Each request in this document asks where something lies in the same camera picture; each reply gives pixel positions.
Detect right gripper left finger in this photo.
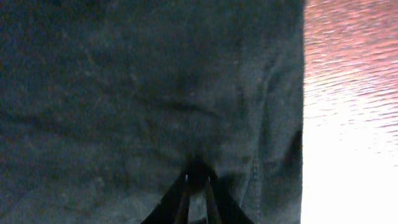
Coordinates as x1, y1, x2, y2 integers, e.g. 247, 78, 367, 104
141, 174, 190, 224

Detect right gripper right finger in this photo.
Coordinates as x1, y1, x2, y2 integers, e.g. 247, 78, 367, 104
205, 176, 253, 224

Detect black shorts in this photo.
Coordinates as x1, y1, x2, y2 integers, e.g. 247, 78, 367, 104
1, 0, 305, 223

